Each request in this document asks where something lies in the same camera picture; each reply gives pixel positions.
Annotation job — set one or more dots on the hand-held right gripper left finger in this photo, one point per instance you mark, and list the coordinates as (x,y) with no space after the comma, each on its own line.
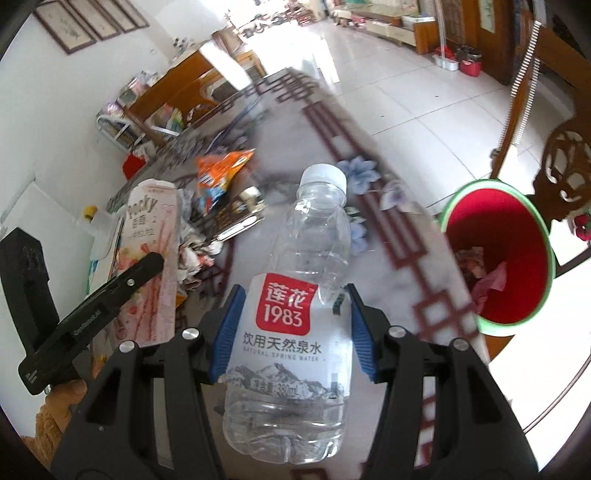
(226,323)

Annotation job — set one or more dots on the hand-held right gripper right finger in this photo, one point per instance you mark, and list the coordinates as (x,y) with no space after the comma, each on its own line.
(361,332)

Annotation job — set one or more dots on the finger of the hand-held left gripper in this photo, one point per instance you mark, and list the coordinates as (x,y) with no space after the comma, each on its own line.
(136,277)

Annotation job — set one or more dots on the pink biscuit stick box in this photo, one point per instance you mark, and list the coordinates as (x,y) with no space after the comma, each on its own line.
(152,230)

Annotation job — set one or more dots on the clear plastic water bottle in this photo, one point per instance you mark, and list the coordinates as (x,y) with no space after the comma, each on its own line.
(295,350)

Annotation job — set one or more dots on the orange snack bag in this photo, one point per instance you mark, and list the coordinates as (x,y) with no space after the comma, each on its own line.
(221,170)

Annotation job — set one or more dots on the red bin with green rim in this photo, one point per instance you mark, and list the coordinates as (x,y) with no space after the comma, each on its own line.
(503,230)

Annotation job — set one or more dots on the small yellow object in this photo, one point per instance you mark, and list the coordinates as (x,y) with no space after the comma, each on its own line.
(90,211)

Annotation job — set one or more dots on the small red box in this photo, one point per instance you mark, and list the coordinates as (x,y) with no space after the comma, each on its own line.
(134,166)

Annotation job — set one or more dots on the dark foil wrapper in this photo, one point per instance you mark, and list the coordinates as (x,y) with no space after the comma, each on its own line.
(240,212)

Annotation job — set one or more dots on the pink wrapper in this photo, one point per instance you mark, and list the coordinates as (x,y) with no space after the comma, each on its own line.
(491,281)

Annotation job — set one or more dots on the white metal rack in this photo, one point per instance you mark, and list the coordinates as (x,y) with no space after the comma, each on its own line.
(115,129)

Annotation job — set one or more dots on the wooden desk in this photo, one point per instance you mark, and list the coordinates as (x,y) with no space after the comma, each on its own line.
(184,78)

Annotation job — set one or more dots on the carved wooden chair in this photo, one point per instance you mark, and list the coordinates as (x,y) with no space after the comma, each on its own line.
(565,152)

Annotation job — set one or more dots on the low wooden cabinet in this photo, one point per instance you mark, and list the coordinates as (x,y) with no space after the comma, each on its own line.
(406,27)

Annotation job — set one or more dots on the framed wall picture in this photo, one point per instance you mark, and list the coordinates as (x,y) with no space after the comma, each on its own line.
(136,9)
(67,25)
(94,18)
(117,11)

